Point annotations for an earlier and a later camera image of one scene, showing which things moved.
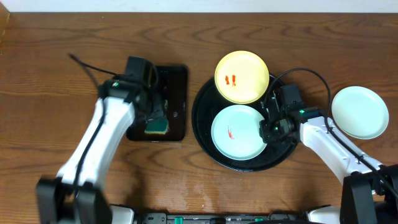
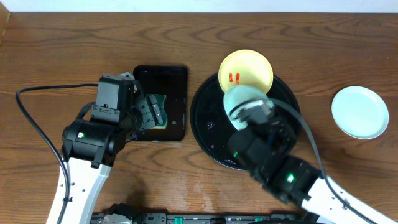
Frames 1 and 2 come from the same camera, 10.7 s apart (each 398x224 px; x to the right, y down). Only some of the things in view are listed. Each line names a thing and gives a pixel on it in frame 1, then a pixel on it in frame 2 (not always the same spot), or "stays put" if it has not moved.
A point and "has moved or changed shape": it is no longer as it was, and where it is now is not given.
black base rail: (286, 217) stays put
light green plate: (360, 112) stays put
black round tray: (206, 105) stays put
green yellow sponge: (156, 126) has moved or changed shape
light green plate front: (235, 134) has moved or changed shape
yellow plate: (242, 77) stays put
